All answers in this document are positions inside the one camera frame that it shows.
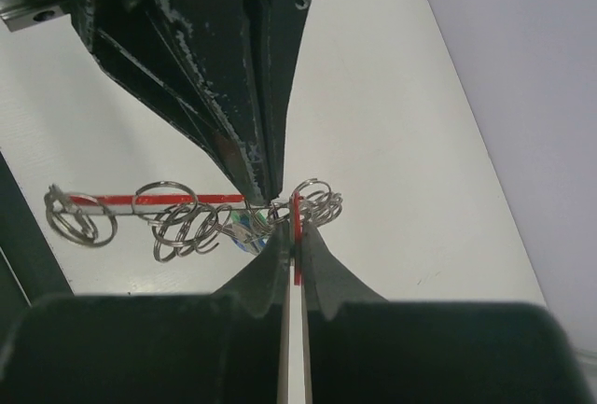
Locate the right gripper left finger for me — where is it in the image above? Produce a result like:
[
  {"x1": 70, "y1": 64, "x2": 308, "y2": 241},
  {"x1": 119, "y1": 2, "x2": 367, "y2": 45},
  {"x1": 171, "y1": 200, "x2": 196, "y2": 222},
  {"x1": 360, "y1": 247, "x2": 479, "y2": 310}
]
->
[{"x1": 1, "y1": 226, "x2": 291, "y2": 403}]

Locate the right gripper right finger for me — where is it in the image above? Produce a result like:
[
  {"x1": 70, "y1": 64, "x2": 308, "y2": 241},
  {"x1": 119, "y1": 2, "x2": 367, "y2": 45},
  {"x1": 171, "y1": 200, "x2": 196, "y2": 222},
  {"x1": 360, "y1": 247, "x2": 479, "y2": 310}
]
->
[{"x1": 300, "y1": 225, "x2": 578, "y2": 403}]

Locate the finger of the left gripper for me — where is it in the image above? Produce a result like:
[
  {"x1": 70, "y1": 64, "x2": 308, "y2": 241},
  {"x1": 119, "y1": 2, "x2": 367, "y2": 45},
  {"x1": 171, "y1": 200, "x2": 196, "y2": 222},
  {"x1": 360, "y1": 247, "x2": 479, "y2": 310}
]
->
[{"x1": 244, "y1": 0, "x2": 312, "y2": 202}]

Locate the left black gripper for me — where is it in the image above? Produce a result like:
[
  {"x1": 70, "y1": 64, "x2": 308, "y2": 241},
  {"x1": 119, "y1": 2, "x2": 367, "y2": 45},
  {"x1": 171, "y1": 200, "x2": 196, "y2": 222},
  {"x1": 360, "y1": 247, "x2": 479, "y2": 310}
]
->
[{"x1": 8, "y1": 0, "x2": 312, "y2": 203}]

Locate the metal key organizer red handle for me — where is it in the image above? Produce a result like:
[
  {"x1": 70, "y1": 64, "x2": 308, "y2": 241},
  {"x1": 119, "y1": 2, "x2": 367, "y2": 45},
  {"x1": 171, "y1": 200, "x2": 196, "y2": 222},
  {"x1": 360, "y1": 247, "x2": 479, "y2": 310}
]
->
[{"x1": 44, "y1": 178, "x2": 343, "y2": 264}]

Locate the blue key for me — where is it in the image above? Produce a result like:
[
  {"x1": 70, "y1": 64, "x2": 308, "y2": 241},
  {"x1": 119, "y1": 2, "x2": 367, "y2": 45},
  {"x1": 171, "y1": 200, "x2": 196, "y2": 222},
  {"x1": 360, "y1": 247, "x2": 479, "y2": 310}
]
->
[{"x1": 229, "y1": 221, "x2": 266, "y2": 256}]

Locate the green key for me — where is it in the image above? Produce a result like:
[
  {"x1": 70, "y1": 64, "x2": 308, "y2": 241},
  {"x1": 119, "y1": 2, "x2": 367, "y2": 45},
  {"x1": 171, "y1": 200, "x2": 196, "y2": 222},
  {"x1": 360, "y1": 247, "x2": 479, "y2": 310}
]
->
[{"x1": 231, "y1": 210, "x2": 271, "y2": 234}]

